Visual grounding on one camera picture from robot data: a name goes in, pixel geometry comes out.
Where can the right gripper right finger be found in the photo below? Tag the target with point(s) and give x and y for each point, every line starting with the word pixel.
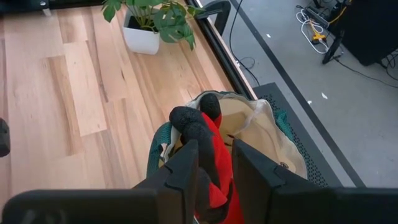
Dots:
pixel 258 174

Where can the black and red garden glove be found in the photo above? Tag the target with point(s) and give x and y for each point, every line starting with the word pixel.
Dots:
pixel 214 146

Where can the black cabinet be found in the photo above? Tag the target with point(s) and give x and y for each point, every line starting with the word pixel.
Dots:
pixel 370 31

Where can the black perforated metal box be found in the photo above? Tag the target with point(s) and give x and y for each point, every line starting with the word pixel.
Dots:
pixel 311 155

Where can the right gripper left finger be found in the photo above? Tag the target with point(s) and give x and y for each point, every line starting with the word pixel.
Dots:
pixel 180 174

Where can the black stand leg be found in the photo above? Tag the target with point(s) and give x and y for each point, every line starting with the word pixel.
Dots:
pixel 332 49

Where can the potted plant white pot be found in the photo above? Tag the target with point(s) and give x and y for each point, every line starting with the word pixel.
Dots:
pixel 141 40

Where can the beige gardening bag green trim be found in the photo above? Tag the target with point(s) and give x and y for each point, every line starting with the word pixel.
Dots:
pixel 261 130

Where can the yellow plug adapter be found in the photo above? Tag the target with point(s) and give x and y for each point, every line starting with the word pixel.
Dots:
pixel 318 37

